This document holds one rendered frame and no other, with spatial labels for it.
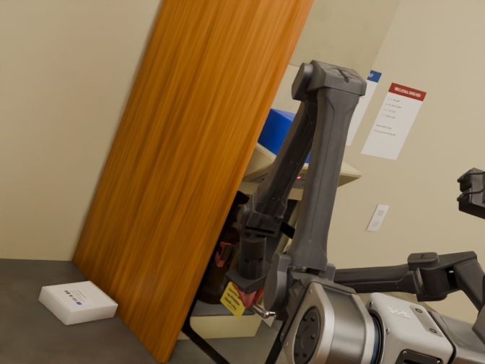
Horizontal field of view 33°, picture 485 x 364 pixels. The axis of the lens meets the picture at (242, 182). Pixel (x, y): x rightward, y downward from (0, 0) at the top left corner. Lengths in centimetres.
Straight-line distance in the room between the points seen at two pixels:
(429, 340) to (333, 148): 37
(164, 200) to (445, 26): 138
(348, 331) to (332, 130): 37
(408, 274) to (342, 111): 62
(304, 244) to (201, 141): 64
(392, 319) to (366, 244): 204
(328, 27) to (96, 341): 93
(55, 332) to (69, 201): 45
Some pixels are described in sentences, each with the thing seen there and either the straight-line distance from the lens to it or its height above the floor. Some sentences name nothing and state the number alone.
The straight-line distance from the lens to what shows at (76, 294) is 211.
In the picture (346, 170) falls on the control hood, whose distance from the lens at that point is 204.
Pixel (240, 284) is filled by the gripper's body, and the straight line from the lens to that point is 177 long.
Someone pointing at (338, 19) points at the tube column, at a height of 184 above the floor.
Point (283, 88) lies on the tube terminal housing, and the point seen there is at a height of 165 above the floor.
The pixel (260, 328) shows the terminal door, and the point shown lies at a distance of 191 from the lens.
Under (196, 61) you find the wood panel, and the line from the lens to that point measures 199.
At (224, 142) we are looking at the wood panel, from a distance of 187.
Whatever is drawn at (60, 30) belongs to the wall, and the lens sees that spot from 208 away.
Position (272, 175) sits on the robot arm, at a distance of 161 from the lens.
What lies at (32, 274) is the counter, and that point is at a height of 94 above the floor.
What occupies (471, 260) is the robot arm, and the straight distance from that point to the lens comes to 188.
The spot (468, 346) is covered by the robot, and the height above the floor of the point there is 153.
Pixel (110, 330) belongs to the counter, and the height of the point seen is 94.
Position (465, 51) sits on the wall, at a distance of 314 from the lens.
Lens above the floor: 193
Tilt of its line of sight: 15 degrees down
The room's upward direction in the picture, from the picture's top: 22 degrees clockwise
